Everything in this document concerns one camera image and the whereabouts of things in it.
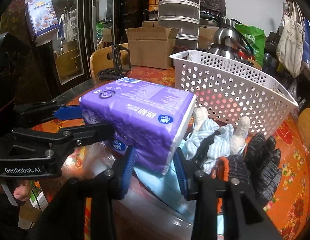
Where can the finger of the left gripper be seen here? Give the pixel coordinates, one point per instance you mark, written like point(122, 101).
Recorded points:
point(38, 113)
point(29, 140)

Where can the white blue shopping bag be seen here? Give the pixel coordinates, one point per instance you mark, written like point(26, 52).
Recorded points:
point(306, 45)

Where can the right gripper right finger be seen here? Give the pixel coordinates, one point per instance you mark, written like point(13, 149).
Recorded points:
point(243, 217)

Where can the black phone stand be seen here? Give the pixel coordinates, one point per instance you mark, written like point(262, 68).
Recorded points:
point(117, 71)

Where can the brown cardboard box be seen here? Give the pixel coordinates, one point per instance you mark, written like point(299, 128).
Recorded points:
point(151, 46)

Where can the red floral tablecloth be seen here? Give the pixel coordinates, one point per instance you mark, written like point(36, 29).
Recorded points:
point(289, 208)

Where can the clear plastic bag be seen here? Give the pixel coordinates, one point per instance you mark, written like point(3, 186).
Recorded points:
point(155, 192)

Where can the person's left hand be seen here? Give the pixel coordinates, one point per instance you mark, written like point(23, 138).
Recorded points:
point(22, 192)

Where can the blue picture calendar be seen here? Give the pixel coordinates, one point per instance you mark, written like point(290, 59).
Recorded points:
point(41, 20)

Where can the wooden chair right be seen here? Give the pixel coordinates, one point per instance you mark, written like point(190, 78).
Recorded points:
point(304, 126)

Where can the light blue striped cloth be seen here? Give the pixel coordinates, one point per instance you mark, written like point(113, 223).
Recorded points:
point(219, 148)

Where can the green shopping bag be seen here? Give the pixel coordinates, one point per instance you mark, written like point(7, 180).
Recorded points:
point(256, 39)

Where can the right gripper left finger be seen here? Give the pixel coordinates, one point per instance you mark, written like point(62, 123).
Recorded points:
point(127, 169)

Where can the stainless steel kettle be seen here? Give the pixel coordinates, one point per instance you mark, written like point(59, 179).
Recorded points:
point(231, 43)

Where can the wooden chair left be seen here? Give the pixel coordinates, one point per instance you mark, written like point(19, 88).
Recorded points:
point(101, 59)

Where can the beige canvas tote bag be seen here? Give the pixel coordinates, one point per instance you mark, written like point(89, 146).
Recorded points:
point(290, 47)

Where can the clear plastic drawer tower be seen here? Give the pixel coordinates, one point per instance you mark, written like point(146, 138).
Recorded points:
point(184, 16)

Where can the black knit glove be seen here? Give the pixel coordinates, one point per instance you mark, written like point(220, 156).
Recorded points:
point(258, 167)

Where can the wooden chair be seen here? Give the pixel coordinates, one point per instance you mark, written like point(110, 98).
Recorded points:
point(101, 59)
point(304, 126)

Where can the white perforated plastic basket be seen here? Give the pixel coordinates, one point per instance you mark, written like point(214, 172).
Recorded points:
point(229, 90)

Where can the purple tissue pack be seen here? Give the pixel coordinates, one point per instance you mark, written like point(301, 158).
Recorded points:
point(151, 118)

